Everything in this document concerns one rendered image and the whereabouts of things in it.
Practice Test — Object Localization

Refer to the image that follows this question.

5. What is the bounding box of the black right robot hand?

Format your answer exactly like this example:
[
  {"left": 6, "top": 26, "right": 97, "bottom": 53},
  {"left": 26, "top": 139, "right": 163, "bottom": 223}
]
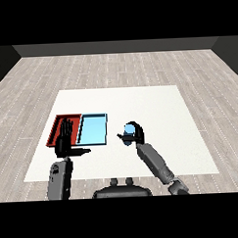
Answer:
[{"left": 117, "top": 119, "right": 146, "bottom": 147}]

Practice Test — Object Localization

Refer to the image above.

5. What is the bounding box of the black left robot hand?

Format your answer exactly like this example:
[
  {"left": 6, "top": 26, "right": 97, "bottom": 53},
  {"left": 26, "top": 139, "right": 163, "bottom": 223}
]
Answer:
[{"left": 53, "top": 118, "right": 92, "bottom": 159}]

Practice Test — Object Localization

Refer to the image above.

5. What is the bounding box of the small blue can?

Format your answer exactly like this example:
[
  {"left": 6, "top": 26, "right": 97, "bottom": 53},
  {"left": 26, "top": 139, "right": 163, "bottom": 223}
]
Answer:
[{"left": 121, "top": 123, "right": 138, "bottom": 147}]

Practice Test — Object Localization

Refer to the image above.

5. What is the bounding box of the red shallow open box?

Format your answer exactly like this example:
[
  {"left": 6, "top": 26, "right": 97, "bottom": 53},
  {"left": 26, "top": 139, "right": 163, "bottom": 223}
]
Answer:
[{"left": 44, "top": 113, "right": 85, "bottom": 149}]

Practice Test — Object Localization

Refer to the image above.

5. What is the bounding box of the light blue shallow open box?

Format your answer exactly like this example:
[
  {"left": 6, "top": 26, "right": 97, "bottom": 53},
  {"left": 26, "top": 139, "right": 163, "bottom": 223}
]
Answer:
[{"left": 73, "top": 113, "right": 110, "bottom": 147}]

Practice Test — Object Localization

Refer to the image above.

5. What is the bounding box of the dark grey robot body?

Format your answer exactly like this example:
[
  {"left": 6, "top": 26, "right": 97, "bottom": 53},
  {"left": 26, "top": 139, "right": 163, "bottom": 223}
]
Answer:
[{"left": 91, "top": 176, "right": 154, "bottom": 200}]

